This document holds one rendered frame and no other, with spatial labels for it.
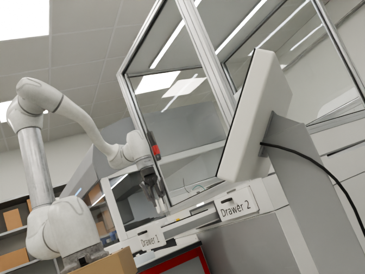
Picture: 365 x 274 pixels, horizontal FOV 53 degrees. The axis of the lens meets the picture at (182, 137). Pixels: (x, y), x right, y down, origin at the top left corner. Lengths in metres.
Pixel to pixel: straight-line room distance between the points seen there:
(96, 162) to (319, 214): 1.97
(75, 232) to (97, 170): 1.28
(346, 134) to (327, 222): 1.05
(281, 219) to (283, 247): 0.11
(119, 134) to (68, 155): 3.46
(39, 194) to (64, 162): 4.51
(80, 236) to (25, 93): 0.67
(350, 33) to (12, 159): 5.10
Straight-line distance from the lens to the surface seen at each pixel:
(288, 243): 1.58
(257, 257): 1.76
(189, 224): 1.82
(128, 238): 2.68
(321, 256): 1.03
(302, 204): 1.01
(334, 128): 1.97
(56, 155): 6.23
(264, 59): 0.87
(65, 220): 1.47
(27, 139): 1.79
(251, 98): 0.85
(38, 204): 1.70
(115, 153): 1.98
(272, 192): 1.58
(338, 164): 1.89
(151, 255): 2.08
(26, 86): 1.73
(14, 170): 6.19
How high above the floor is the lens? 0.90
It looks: 12 degrees up
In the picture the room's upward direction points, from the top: 21 degrees counter-clockwise
